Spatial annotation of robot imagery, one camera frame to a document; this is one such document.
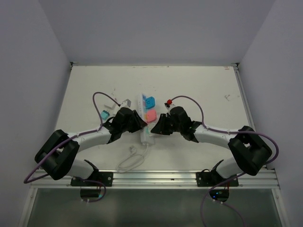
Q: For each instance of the white power strip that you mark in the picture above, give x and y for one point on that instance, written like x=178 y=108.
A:
x=145 y=135

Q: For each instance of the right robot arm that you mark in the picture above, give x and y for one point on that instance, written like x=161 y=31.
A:
x=225 y=168

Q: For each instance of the aluminium rail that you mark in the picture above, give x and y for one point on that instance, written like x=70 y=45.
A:
x=246 y=106
x=164 y=179

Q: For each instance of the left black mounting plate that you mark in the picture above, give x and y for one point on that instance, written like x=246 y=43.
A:
x=94 y=180

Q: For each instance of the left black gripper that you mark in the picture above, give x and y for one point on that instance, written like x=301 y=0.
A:
x=141 y=123

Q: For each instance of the aluminium front rail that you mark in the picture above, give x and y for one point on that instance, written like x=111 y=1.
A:
x=164 y=179

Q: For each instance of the white long charger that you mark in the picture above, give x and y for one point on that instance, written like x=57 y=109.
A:
x=109 y=106

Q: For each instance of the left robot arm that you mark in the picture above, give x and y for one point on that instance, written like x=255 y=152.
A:
x=57 y=155

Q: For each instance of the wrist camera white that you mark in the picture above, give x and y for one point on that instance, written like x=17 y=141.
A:
x=169 y=105
x=125 y=102

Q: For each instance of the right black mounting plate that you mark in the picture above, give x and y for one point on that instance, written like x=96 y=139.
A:
x=208 y=178

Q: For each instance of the black mounting plate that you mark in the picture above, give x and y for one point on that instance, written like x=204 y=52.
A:
x=208 y=178
x=94 y=180

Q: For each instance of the teal usb charger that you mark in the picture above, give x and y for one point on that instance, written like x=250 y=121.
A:
x=105 y=115

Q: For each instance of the blue plug adapter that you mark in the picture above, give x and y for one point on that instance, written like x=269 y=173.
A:
x=150 y=102

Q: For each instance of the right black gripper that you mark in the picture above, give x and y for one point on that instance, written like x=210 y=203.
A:
x=160 y=127

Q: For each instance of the pink plug adapter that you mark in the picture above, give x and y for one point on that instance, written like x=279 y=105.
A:
x=151 y=115

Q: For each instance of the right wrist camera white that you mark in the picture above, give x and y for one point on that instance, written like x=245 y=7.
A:
x=169 y=105

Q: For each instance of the aluminium right side rail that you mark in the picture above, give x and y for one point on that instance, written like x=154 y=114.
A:
x=246 y=106

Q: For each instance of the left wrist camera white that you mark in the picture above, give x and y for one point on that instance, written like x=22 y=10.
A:
x=125 y=102

